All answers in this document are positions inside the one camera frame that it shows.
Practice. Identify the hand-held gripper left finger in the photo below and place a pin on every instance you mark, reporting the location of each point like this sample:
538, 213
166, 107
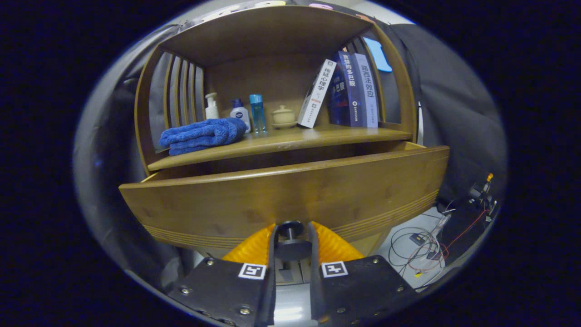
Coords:
271, 295

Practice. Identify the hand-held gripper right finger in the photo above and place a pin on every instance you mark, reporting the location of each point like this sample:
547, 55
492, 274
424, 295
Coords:
315, 295

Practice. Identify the black drawer knob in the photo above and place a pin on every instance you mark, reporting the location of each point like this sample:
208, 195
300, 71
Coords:
292, 240

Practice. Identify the wooden drawer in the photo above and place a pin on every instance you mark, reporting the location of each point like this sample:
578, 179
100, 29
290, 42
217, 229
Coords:
295, 190

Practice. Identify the wooden countertop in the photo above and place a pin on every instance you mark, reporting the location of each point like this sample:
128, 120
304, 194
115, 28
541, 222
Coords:
295, 138

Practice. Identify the wooden cabinet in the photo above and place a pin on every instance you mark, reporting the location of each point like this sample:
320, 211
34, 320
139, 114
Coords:
254, 77

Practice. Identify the blue folded towel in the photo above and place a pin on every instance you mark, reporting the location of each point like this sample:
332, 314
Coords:
199, 135

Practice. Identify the beige lidded teacup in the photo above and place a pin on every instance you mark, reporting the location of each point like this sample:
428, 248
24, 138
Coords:
283, 116

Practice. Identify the clear blue bottle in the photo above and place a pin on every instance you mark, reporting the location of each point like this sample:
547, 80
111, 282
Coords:
258, 113

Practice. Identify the white bottle with blue cap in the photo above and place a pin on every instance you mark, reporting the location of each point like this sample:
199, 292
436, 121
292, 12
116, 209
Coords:
239, 112

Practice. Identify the white pump bottle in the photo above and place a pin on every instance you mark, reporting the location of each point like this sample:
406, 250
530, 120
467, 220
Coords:
211, 108

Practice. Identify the black equipment with orange part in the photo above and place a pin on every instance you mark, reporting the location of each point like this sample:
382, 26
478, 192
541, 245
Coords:
483, 193

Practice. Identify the white book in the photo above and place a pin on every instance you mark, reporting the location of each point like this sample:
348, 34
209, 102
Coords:
316, 95

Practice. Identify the dark blue book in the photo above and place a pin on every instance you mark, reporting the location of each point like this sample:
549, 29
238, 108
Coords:
345, 91

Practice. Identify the pale lavender book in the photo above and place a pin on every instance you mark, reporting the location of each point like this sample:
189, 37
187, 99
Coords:
367, 91

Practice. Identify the black backdrop cloth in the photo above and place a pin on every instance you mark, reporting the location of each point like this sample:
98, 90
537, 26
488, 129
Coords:
454, 113

